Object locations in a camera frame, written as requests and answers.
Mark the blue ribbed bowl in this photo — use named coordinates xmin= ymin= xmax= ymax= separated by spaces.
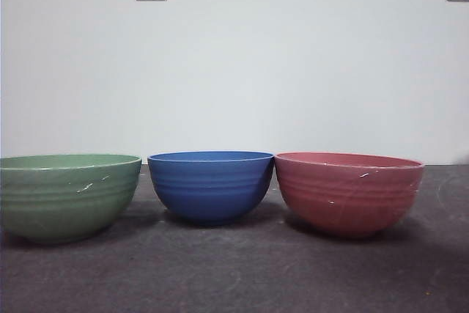
xmin=147 ymin=150 xmax=275 ymax=227

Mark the red ribbed bowl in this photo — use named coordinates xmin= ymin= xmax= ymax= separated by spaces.
xmin=273 ymin=151 xmax=426 ymax=239

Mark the green ribbed bowl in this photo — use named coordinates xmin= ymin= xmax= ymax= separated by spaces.
xmin=0 ymin=154 xmax=143 ymax=245

